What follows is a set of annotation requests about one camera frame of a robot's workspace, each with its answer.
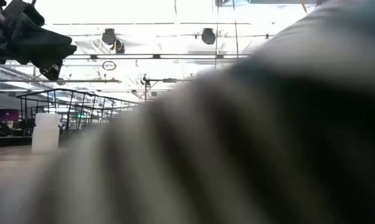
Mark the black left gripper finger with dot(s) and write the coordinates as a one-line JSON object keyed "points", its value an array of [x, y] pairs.
{"points": [[47, 46], [53, 71]]}

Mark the round hanging sign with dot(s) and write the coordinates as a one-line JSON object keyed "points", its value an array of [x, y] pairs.
{"points": [[109, 61]]}

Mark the small white pill bottle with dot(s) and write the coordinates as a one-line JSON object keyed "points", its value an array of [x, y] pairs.
{"points": [[45, 133]]}

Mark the purple screen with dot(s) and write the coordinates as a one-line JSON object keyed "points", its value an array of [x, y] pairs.
{"points": [[7, 114]]}

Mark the grey-blue patterned cloth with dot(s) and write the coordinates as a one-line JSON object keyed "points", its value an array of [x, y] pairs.
{"points": [[237, 155]]}

